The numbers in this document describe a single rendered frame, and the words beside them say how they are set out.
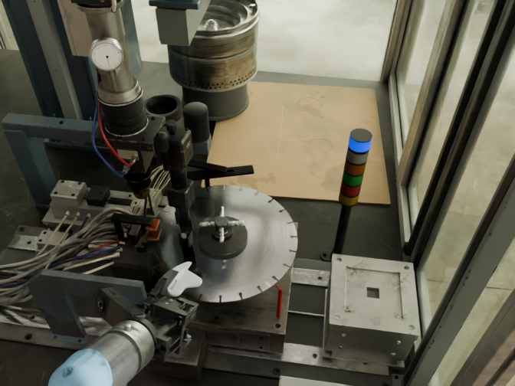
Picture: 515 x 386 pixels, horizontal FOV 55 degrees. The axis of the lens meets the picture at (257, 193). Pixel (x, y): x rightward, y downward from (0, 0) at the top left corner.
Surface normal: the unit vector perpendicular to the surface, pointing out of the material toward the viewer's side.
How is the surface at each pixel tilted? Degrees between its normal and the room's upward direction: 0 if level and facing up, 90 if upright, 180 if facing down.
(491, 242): 90
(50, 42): 90
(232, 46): 90
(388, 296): 0
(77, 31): 90
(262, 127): 0
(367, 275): 0
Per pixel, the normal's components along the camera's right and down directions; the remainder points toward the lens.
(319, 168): 0.01, -0.70
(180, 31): -0.14, 0.70
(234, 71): 0.50, 0.62
